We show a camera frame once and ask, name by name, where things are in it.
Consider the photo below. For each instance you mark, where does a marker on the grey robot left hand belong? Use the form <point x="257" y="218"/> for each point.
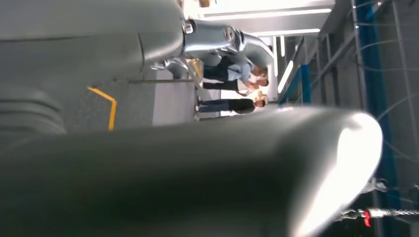
<point x="82" y="19"/>

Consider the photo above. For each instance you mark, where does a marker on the blue metal shelf rack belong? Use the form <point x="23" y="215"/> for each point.
<point x="305" y="85"/>

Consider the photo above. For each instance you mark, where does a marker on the person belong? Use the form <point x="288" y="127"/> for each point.
<point x="222" y="85"/>
<point x="242" y="106"/>
<point x="235" y="72"/>

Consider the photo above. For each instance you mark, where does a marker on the ceiling light strip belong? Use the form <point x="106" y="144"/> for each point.
<point x="285" y="77"/>
<point x="288" y="32"/>
<point x="268" y="14"/>

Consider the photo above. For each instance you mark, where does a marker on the red safety hook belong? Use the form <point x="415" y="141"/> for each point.
<point x="367" y="218"/>

